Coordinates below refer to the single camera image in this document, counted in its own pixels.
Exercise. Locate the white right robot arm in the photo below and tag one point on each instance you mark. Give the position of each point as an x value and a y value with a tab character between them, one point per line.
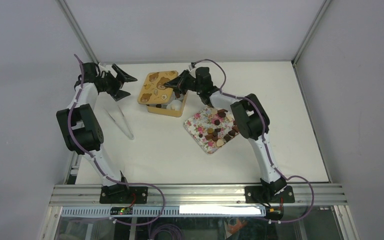
251	120

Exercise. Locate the silver metal tongs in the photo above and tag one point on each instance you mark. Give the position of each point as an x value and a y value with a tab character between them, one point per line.
120	120

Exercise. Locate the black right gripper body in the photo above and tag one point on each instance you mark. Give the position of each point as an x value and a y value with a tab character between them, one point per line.
189	83

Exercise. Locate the yellow tin box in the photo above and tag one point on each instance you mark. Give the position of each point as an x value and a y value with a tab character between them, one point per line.
163	111

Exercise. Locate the aluminium frame rail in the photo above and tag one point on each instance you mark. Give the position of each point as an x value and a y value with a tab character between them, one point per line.
296	194

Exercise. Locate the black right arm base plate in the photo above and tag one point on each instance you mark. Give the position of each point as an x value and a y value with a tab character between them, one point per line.
257	194

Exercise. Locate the silver tin lid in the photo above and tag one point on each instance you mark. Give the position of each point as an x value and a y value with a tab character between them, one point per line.
154	91

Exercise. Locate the white paper cup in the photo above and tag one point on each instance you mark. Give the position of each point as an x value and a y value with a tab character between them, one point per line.
174	105

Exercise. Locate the floral rectangular tray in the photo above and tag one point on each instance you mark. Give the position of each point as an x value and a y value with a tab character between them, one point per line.
200	126

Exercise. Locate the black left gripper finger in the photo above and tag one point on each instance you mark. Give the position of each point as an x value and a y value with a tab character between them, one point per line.
122	76
120	94

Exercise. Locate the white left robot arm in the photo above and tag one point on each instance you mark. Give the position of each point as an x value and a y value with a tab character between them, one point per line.
80	127

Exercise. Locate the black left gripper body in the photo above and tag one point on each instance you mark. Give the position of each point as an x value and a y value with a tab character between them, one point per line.
110	84

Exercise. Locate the white slotted cable duct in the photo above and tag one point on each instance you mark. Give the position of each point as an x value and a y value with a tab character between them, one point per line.
168	211

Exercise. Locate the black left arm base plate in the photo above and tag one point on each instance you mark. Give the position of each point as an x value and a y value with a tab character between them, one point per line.
123	194

